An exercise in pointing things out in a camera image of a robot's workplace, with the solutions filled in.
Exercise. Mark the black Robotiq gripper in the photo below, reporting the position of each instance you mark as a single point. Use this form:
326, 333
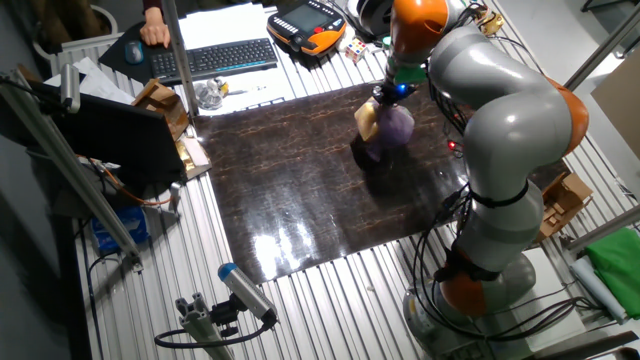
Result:
395, 91

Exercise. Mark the purple plastic bag of things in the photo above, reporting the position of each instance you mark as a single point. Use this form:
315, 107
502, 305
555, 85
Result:
392, 127

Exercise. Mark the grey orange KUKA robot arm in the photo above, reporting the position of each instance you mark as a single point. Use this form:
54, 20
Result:
510, 125

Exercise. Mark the forearm in dark red sleeve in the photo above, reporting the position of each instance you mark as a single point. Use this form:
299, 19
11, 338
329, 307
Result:
151, 4

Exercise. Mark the crumpled clear plastic bag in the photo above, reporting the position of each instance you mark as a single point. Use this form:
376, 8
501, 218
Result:
209, 94

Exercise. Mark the person's bare hand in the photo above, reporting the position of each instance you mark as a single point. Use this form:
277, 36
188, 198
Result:
155, 29

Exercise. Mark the small green block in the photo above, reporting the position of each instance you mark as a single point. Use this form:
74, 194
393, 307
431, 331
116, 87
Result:
386, 41

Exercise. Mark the Rubik's cube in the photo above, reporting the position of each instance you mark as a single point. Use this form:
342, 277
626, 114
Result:
355, 50

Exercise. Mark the black round spool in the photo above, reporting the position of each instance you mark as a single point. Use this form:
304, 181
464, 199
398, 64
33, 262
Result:
375, 17

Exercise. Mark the orange black teach pendant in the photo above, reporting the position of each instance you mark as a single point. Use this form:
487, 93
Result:
307, 25

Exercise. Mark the dark brown marble mat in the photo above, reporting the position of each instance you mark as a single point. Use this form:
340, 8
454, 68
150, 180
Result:
300, 185

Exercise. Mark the gold coloured metal object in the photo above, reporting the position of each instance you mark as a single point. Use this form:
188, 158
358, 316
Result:
491, 22

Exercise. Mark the pen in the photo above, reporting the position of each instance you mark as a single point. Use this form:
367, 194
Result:
247, 91

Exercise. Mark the black computer keyboard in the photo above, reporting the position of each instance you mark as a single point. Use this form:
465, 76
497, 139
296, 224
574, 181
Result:
215, 59

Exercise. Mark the white paper sheet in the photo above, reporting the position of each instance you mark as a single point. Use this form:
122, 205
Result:
225, 22
95, 82

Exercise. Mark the small cardboard box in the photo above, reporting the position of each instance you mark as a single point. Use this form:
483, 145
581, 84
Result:
565, 200

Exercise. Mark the gold foil packet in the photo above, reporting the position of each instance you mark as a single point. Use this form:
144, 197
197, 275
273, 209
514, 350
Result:
192, 157

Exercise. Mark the upright aluminium pole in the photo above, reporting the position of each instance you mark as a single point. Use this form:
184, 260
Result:
179, 55

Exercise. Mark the brown open cardboard box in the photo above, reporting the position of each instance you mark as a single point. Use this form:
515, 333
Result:
162, 102

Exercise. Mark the brown cardboard panel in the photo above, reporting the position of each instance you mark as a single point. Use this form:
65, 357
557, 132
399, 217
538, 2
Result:
620, 105

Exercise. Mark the blue grey computer mouse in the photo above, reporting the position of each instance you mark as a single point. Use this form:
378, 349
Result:
133, 52

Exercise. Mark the black mouse pad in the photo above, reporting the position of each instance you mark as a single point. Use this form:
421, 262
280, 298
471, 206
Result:
117, 62

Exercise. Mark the black laptop screen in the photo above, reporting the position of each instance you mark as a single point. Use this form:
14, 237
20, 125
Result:
115, 135

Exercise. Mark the white paper roll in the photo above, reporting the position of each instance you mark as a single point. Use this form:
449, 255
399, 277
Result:
597, 287

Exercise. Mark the green cloth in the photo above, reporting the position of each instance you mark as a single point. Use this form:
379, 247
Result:
617, 270

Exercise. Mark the white round bin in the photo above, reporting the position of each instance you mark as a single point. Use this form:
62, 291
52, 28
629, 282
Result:
107, 17

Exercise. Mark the blue tissue pack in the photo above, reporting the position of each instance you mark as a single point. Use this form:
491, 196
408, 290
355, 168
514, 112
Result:
120, 227

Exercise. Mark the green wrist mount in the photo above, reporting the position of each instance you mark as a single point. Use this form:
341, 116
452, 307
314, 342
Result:
412, 75

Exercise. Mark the slanted aluminium frame bar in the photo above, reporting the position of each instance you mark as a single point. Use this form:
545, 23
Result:
602, 230
602, 50
65, 160

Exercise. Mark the silver camera with blue cap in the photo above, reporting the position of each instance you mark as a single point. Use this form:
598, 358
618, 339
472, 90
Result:
246, 291

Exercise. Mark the grey aluminium profile mount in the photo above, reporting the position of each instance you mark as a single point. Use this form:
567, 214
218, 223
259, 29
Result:
200, 325

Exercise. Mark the silver camera on bar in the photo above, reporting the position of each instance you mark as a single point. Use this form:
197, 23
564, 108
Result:
70, 87

